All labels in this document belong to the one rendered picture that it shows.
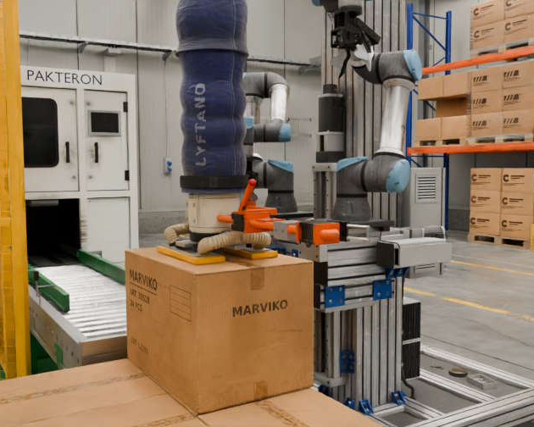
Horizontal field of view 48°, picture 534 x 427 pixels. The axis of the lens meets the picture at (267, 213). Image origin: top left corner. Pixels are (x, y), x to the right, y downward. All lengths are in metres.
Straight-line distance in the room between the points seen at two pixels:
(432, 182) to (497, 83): 7.59
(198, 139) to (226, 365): 0.70
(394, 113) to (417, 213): 0.54
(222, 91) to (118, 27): 10.00
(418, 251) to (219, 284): 0.83
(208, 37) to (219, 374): 1.01
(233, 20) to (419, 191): 1.11
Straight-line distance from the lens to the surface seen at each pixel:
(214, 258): 1.82
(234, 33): 1.95
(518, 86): 9.93
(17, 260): 2.98
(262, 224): 1.65
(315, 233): 1.41
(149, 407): 1.84
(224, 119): 1.90
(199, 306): 1.68
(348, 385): 2.62
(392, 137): 2.18
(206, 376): 1.74
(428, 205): 2.63
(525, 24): 10.03
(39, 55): 11.41
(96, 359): 2.34
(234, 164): 1.90
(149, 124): 11.79
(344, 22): 1.93
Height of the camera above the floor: 1.23
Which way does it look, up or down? 4 degrees down
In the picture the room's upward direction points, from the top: straight up
